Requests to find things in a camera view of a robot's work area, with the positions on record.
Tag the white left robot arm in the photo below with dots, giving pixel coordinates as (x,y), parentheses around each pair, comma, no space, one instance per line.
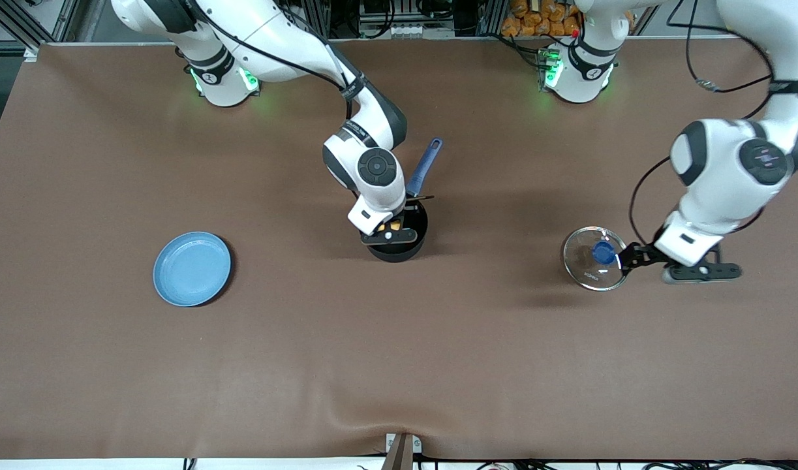
(718,170)

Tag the pile of orange objects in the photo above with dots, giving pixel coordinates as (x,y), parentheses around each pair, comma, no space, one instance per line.
(536,23)

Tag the yellow potato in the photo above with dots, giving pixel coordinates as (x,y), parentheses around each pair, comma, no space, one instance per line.
(393,226)

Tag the blue plate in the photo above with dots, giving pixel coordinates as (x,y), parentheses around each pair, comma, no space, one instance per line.
(193,269)

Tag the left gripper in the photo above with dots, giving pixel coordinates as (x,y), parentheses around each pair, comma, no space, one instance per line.
(644,254)

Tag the glass lid with blue knob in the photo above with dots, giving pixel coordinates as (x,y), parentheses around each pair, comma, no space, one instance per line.
(604,253)

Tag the aluminium frame profile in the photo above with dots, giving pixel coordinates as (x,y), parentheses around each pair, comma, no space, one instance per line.
(14,26)

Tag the brown table mat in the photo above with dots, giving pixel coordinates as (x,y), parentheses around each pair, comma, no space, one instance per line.
(503,359)

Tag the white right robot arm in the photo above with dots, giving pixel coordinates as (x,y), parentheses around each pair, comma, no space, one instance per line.
(275,39)

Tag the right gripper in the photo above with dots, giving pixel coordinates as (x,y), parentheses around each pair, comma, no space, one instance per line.
(400,215)

